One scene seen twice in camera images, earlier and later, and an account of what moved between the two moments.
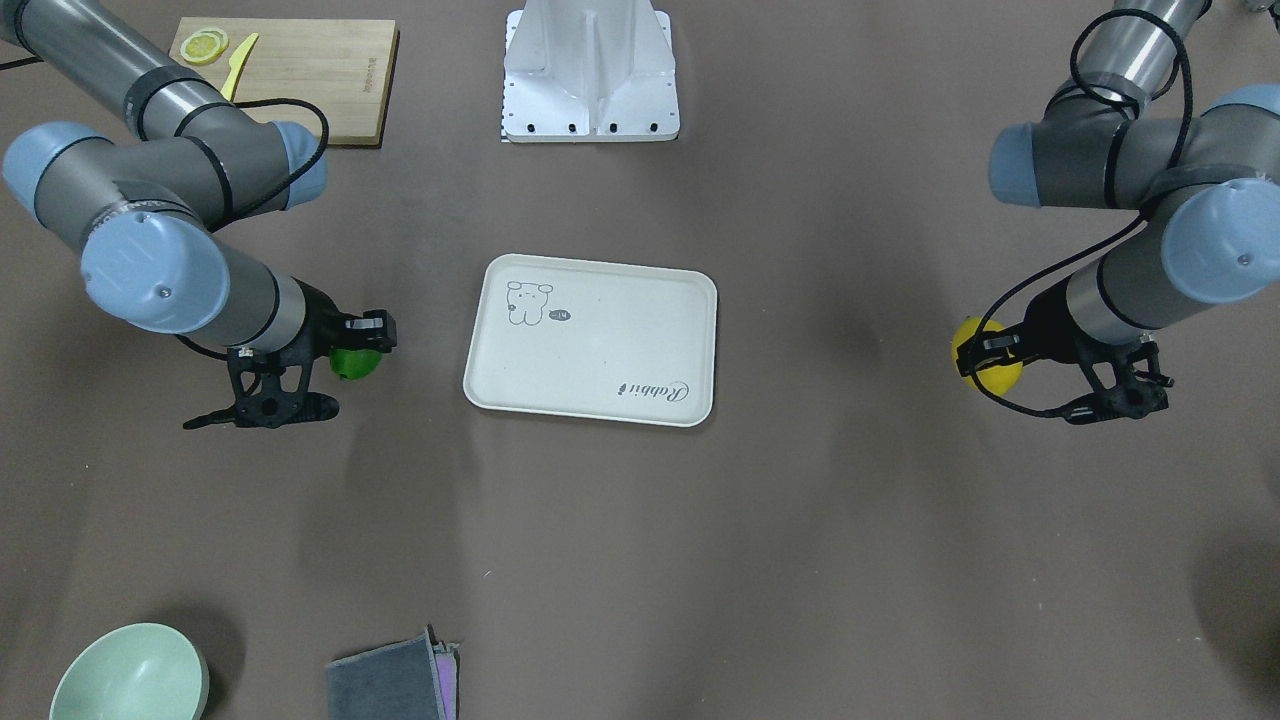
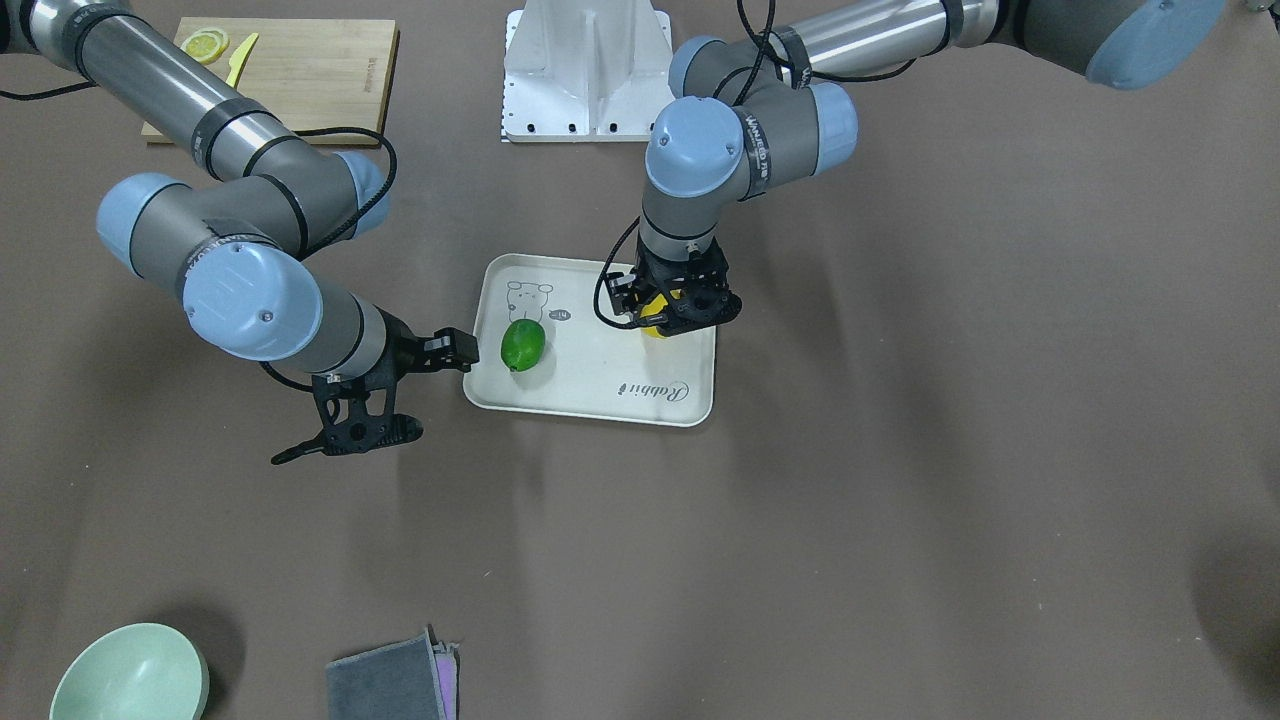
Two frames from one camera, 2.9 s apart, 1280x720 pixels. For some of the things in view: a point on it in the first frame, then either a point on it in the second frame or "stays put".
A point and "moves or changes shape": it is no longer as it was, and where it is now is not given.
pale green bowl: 151,671 stays put
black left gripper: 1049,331 -> 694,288
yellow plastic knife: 236,62 stays put
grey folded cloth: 411,679 stays put
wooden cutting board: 343,67 stays put
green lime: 354,365 moves or changes shape
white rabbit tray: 594,339 stays put
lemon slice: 204,45 stays put
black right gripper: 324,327 -> 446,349
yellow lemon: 995,379 -> 655,306
